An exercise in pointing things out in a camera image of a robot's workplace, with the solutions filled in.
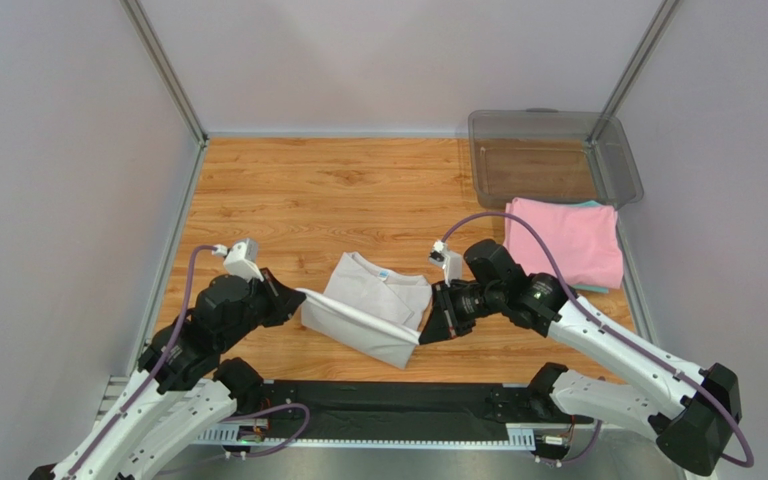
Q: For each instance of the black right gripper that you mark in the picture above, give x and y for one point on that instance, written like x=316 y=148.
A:
x=449 y=310

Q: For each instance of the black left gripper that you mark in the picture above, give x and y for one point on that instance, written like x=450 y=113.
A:
x=285 y=302

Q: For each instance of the white t shirt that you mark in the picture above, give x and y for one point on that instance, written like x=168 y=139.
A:
x=371 y=309

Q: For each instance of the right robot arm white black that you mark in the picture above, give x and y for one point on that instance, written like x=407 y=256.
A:
x=624 y=359

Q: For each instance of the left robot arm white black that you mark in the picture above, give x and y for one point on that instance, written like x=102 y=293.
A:
x=182 y=384

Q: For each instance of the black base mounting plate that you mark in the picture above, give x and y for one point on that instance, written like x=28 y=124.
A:
x=392 y=411

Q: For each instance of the pink folded t shirt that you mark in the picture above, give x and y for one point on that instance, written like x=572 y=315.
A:
x=583 y=241

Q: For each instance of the teal folded t shirt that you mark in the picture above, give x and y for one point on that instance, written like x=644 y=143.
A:
x=590 y=288

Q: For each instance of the clear grey plastic bin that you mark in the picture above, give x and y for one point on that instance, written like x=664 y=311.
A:
x=562 y=157

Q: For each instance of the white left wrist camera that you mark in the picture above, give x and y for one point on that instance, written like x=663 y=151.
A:
x=240 y=258

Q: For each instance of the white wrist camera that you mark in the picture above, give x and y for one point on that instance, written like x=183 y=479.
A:
x=240 y=258
x=449 y=261

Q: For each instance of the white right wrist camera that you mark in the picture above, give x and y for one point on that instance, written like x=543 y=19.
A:
x=449 y=261

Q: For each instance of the aluminium frame rail front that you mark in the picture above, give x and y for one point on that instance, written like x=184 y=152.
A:
x=150 y=424

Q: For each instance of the left aluminium frame post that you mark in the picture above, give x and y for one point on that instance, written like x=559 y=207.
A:
x=138 y=16

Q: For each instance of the aluminium frame post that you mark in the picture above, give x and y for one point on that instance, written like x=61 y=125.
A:
x=649 y=41
x=138 y=16

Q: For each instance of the right aluminium frame post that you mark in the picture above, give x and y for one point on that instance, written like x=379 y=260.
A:
x=649 y=41

